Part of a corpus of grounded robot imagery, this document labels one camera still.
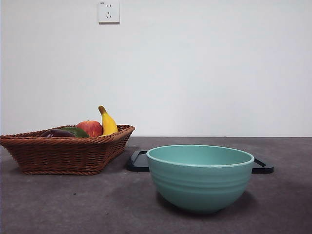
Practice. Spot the teal ribbed bowl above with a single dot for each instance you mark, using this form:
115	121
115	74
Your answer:
200	185

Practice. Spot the dark purple plum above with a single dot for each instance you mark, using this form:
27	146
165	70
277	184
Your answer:
57	133

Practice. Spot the yellow banana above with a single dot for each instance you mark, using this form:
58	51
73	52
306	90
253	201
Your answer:
109	124

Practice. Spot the black rectangular tray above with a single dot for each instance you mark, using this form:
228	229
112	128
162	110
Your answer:
138	166

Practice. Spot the red yellow apple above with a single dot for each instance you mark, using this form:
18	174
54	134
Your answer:
91	128

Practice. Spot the green avocado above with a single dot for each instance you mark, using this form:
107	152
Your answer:
78	131

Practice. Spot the brown wicker basket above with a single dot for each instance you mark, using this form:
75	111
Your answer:
61	156

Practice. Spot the white wall socket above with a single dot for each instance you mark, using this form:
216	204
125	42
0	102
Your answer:
109	12

